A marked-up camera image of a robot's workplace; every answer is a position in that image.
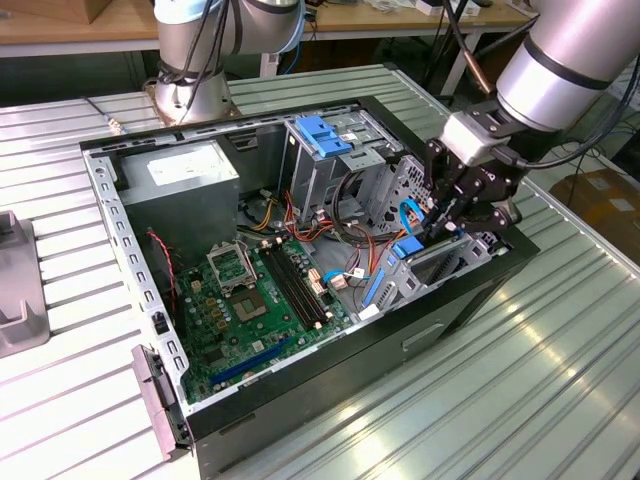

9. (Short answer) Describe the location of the black camera cable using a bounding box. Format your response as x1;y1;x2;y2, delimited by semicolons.
494;49;640;170

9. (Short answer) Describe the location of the green motherboard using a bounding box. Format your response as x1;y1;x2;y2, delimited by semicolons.
174;239;356;404

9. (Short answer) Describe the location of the black RAM slot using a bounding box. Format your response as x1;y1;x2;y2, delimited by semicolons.
258;241;322;330
265;239;328;325
279;235;340;315
272;237;334;320

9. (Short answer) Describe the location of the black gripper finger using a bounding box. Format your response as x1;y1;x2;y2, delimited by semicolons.
438;205;522;240
422;137;452;245

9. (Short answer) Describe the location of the black cable with copper sleeve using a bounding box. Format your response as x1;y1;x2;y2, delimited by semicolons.
442;0;497;97

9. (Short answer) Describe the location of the metal disk bay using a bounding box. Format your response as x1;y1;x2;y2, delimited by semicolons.
359;153;506;321

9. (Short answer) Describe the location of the blue wire with pink plug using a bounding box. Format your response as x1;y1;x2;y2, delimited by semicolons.
322;268;371;290

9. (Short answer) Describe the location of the red orange wire bundle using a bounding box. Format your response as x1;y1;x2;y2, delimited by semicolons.
282;189;351;247

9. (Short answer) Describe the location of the metal optical drive cage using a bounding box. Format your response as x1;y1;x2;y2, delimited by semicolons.
277;109;404;226

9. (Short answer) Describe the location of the CPU socket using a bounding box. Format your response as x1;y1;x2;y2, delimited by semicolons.
227;285;275;326

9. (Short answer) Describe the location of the blue plastic cage latch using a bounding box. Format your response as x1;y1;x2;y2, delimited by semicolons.
294;115;354;157

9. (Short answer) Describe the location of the blue expansion slot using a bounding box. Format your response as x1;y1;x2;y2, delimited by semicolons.
209;335;294;386

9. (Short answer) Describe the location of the blue SATA wire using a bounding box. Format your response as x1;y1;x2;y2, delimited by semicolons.
399;198;426;234

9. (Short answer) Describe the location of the grey parts rack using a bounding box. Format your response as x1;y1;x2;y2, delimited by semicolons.
0;209;54;359

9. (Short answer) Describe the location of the black tripod stand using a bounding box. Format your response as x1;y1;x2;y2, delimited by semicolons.
422;0;474;99

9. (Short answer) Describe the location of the brown cardboard box with labels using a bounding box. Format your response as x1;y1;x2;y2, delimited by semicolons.
549;167;640;251

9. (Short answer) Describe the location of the yellow black wire bundle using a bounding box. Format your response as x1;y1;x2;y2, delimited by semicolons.
249;194;282;232

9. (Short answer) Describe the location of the grey power supply unit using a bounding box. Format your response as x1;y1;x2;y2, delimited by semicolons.
117;139;242;266

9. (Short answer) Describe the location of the hard disk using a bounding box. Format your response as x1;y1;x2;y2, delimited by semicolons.
362;234;466;309

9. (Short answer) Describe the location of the black wire loop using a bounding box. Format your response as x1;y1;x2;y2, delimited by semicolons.
332;170;384;274

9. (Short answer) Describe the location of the black cable with metal plug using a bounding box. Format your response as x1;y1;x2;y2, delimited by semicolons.
82;94;125;135

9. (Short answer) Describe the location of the wooden desk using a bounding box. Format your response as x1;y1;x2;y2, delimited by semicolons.
0;0;540;97

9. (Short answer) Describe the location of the red black fan wire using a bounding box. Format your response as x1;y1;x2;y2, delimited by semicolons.
144;227;179;321

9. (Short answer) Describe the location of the metal slat side table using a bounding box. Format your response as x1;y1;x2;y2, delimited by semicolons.
597;62;640;131

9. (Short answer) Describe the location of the grey plastic bezel strip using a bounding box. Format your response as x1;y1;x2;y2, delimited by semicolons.
130;343;195;462

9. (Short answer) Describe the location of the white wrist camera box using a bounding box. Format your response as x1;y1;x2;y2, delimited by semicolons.
442;112;507;167

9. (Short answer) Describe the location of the black open PC case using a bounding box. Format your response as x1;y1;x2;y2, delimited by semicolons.
78;94;541;480

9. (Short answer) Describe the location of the metal socket cover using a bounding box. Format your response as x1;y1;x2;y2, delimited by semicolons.
206;240;259;295

